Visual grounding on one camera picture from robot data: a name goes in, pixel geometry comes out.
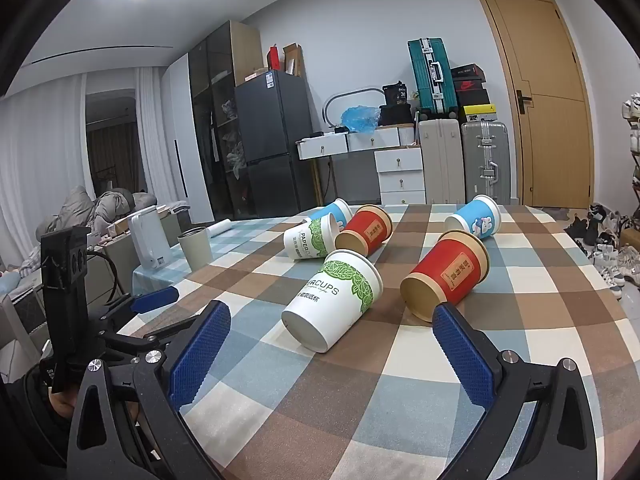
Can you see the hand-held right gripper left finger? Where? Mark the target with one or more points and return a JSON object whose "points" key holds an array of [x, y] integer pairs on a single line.
{"points": [[200, 355]]}

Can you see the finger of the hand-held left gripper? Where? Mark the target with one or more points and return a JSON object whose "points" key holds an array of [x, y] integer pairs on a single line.
{"points": [[155, 298], [150, 340]]}

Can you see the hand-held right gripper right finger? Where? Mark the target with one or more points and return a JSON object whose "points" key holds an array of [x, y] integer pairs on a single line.
{"points": [[462, 355]]}

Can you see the red paper cup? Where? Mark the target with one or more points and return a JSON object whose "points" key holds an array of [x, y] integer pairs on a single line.
{"points": [[365, 232], [445, 275]]}

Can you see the white green-leaf paper cup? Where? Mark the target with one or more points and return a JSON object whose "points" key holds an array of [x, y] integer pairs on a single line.
{"points": [[325, 305], [307, 240]]}

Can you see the person's left forearm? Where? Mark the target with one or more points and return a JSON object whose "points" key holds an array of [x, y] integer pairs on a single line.
{"points": [[25, 425]]}

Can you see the blue cartoon paper cup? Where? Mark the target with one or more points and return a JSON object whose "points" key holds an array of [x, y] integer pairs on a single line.
{"points": [[330, 212], [475, 220]]}

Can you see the person's left hand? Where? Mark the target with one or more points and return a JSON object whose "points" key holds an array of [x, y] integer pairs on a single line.
{"points": [[62, 405]]}

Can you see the white plastic appliance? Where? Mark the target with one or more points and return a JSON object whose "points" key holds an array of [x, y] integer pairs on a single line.
{"points": [[145, 240]]}

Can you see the grey-green tumbler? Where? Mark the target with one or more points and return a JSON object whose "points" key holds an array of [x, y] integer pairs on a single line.
{"points": [[195, 250]]}

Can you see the white paper roll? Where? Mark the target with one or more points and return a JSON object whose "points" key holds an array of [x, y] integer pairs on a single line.
{"points": [[220, 227]]}

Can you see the grey clothes pile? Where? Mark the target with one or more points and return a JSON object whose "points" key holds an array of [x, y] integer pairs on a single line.
{"points": [[85, 207]]}

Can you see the checked tablecloth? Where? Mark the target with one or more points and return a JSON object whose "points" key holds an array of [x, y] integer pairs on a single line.
{"points": [[350, 410]]}

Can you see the white sheer curtain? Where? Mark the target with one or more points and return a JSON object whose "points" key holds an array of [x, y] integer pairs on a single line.
{"points": [[30, 160], [150, 125]]}

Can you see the pile of shoes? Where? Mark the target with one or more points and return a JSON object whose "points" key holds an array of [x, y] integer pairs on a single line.
{"points": [[605, 245]]}

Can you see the white drawer unit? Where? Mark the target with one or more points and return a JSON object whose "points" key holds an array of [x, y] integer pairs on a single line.
{"points": [[400, 177]]}

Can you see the silver suitcase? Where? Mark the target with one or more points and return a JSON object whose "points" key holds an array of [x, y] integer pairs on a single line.
{"points": [[485, 162]]}

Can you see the beige suitcase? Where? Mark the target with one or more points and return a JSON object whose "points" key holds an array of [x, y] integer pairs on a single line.
{"points": [[439, 160]]}

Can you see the dark grey fridge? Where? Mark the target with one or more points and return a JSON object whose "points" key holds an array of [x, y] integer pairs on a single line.
{"points": [[272, 140]]}

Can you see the black glass cabinet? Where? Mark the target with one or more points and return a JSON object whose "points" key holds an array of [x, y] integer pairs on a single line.
{"points": [[220, 110]]}

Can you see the white dressing table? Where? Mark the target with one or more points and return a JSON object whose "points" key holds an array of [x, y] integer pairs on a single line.
{"points": [[350, 142]]}

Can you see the flat cardboard box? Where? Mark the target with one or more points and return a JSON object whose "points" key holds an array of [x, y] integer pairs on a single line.
{"points": [[256, 75]]}

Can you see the wooden door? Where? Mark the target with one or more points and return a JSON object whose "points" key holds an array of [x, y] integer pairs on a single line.
{"points": [[545, 110]]}

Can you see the blue plastic bag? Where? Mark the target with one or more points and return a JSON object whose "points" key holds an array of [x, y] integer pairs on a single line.
{"points": [[360, 117]]}

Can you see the stack of shoe boxes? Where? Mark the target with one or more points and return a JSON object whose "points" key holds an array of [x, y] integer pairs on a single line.
{"points": [[472, 90]]}

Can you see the black bag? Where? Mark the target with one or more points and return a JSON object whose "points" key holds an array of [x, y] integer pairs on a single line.
{"points": [[397, 97]]}

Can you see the oval table mirror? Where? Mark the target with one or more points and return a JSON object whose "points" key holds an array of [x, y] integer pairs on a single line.
{"points": [[332, 100]]}

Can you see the shoe rack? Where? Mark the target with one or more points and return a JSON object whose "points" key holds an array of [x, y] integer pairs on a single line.
{"points": [[632, 150]]}

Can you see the red box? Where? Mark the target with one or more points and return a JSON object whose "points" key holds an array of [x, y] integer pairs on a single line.
{"points": [[273, 57]]}

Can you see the open cardboard box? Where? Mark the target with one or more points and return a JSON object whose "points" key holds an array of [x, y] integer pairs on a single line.
{"points": [[292, 60]]}

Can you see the teal suitcase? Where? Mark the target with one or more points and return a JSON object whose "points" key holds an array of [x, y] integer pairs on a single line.
{"points": [[425, 77]]}

